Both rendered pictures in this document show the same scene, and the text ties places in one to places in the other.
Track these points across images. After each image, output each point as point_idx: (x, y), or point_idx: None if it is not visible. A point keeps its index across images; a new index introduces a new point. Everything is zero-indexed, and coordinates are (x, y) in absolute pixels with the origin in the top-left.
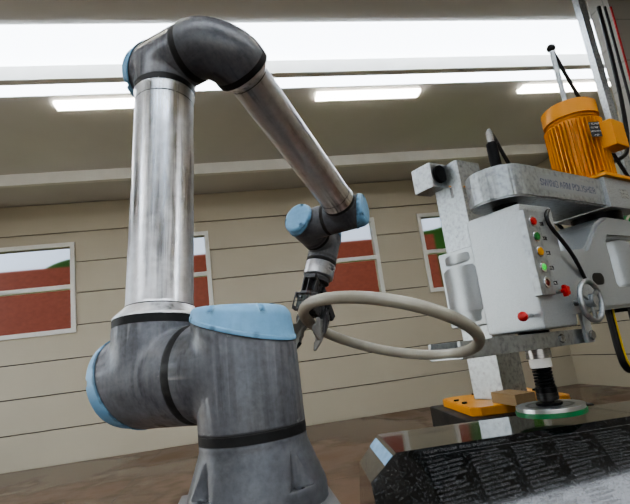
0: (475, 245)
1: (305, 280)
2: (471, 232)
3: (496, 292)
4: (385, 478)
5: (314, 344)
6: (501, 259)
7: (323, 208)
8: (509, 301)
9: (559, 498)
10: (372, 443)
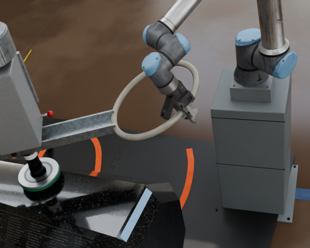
0: (18, 89)
1: (181, 84)
2: (14, 80)
3: (32, 114)
4: (155, 194)
5: (186, 116)
6: (25, 90)
7: (174, 31)
8: (35, 115)
9: (93, 172)
10: (124, 237)
